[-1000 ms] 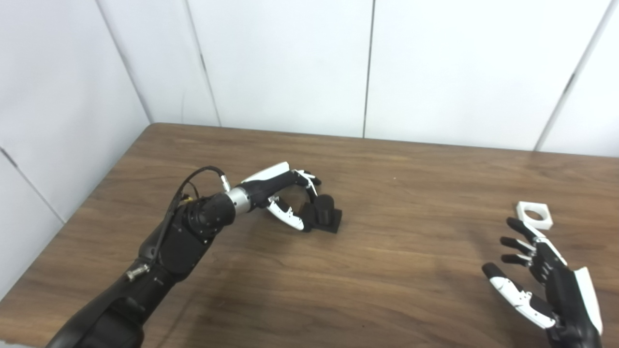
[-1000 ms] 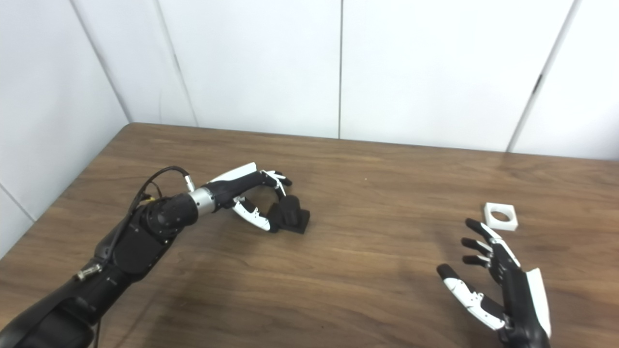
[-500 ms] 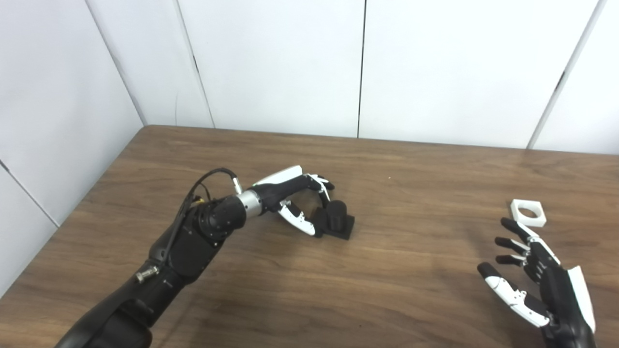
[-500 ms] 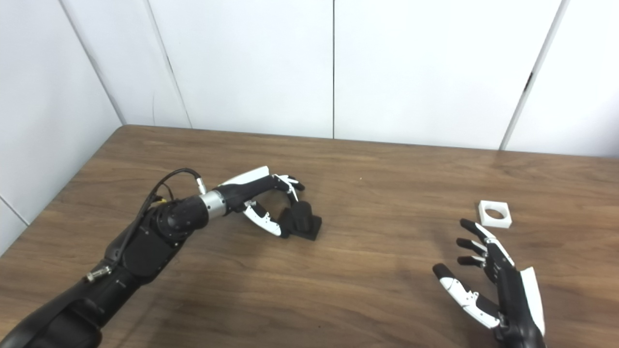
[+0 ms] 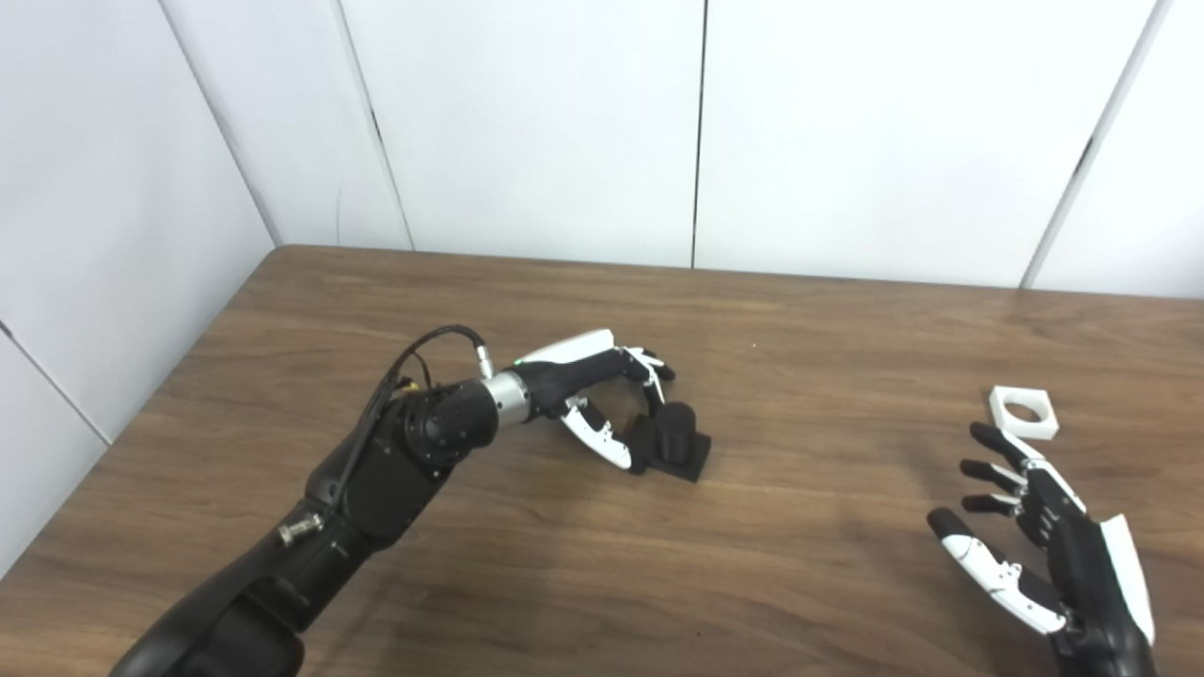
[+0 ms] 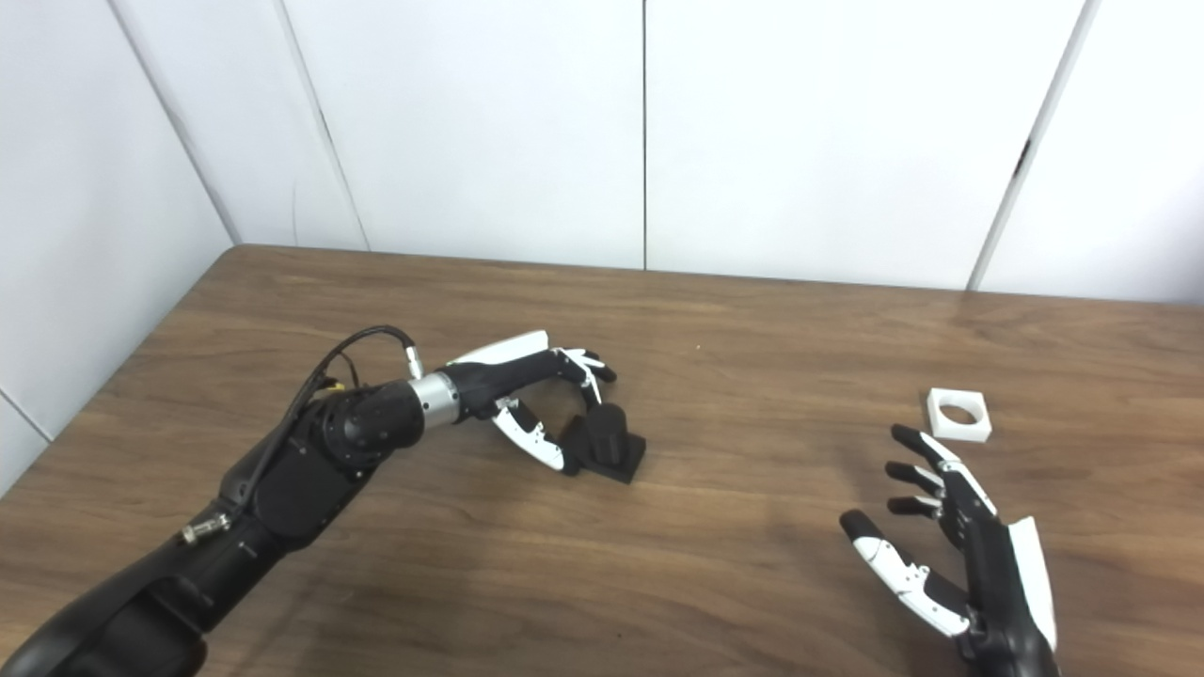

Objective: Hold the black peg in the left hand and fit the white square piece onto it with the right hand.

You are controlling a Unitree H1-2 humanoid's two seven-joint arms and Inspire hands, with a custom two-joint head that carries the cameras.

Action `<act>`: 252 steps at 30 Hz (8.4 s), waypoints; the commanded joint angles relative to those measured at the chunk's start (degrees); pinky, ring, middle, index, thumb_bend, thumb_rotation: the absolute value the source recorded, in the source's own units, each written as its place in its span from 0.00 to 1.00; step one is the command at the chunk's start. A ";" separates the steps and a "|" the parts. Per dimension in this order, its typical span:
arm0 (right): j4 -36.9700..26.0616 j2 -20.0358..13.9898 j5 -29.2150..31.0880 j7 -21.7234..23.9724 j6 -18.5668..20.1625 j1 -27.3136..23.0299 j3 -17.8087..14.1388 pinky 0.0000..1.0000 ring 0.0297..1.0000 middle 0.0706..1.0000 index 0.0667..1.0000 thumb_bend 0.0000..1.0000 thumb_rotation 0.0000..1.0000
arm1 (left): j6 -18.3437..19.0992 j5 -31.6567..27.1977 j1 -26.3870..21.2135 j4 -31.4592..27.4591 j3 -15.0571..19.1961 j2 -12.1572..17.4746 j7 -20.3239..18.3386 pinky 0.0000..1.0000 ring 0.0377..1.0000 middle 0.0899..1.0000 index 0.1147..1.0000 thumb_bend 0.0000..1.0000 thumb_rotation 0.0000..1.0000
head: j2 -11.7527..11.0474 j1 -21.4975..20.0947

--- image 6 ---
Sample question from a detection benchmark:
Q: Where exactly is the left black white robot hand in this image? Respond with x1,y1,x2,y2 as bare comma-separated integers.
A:
437,330,618,476

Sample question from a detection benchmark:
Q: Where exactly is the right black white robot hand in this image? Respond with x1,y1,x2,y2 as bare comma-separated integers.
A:
840,424,1062,677

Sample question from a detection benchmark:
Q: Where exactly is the black peg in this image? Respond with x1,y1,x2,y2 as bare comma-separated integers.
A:
562,402,647,485

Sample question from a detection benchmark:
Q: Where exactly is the white square piece with hole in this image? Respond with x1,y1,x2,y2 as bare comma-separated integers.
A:
926,387,992,443

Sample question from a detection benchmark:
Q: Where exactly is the thin left arm wire bundle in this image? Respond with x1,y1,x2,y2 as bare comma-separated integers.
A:
318,361,364,398

